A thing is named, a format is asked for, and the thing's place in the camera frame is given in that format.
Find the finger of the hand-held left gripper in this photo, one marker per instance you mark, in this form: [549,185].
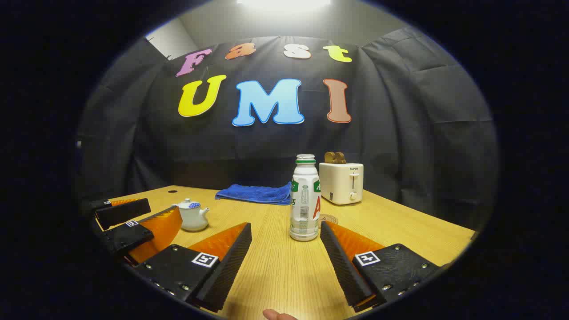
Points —
[122,213]
[126,235]

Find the black backdrop cloth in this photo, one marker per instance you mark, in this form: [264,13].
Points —
[400,133]

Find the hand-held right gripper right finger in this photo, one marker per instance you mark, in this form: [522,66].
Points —
[342,271]

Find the white ceramic teacup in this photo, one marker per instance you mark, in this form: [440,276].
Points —
[193,221]

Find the blue towel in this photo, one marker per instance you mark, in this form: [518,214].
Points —
[253,194]

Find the white plastic water bottle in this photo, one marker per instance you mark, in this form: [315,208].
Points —
[304,200]

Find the ceiling light panel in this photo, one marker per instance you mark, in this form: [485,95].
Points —
[284,3]

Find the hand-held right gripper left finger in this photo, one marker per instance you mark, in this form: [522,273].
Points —
[226,275]

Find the brown bread slice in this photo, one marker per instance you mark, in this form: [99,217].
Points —
[329,158]
[341,158]

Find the round beige coaster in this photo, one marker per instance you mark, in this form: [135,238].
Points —
[331,219]

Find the white teacup lid blue print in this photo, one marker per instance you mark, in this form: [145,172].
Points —
[189,205]

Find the cream white toaster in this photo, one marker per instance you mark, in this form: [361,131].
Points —
[340,184]

